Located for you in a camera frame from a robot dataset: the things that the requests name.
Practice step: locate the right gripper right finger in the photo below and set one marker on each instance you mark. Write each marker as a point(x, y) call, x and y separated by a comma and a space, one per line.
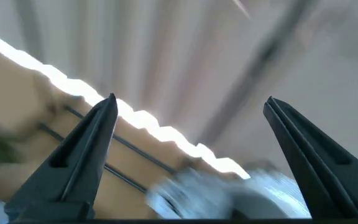
point(328, 174)

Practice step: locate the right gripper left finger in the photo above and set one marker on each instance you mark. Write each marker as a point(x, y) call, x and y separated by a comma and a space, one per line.
point(73, 168)

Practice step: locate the white laundry basket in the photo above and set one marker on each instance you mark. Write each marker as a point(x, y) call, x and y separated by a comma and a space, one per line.
point(275, 193)

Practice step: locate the black clothes rack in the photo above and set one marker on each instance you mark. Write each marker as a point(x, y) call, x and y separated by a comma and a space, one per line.
point(259, 62)

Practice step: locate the beige curtain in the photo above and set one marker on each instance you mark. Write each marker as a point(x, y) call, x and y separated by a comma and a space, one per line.
point(166, 46)

